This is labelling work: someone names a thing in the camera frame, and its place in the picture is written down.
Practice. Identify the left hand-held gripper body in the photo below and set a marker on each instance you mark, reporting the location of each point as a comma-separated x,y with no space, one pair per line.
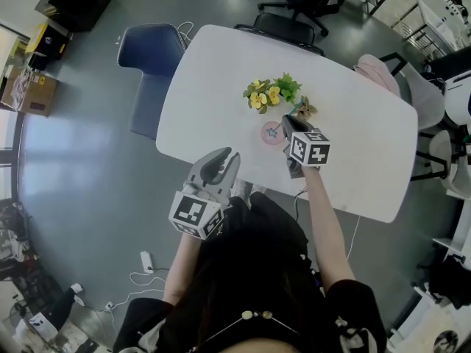
193,210

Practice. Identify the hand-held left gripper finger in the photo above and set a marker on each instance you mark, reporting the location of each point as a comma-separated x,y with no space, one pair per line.
232,171
209,165

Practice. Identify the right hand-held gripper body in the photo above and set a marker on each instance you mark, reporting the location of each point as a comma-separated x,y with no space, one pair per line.
309,149

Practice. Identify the pink round vase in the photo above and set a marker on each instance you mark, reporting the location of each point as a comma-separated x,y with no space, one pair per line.
268,140

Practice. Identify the person's left forearm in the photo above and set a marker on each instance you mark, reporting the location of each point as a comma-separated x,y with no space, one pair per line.
182,267

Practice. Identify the person's right forearm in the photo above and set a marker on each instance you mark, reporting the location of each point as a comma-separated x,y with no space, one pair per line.
324,215

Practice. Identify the person's white shoe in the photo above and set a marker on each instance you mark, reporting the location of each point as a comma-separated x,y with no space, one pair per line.
238,188
258,189

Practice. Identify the small brown-green potted plant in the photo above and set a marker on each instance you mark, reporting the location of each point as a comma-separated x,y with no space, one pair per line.
306,109

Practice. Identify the yellow flower potted plant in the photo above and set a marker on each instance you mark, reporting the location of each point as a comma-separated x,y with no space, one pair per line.
270,92

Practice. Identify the white power strip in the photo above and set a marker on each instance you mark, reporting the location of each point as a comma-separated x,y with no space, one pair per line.
146,261

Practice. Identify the person's black clothing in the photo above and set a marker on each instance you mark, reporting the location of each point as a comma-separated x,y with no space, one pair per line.
257,241

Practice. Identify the black padded chair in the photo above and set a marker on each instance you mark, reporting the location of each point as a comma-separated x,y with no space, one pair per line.
283,29

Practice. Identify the blue plastic chair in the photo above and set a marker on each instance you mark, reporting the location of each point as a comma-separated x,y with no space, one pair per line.
151,64

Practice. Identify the white shell chair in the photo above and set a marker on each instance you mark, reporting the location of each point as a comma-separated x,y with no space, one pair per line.
450,164
423,98

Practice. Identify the cardboard box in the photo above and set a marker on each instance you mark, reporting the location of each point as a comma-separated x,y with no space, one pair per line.
31,92

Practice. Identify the black bin with yellow lid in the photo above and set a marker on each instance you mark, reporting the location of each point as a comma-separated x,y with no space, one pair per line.
48,44

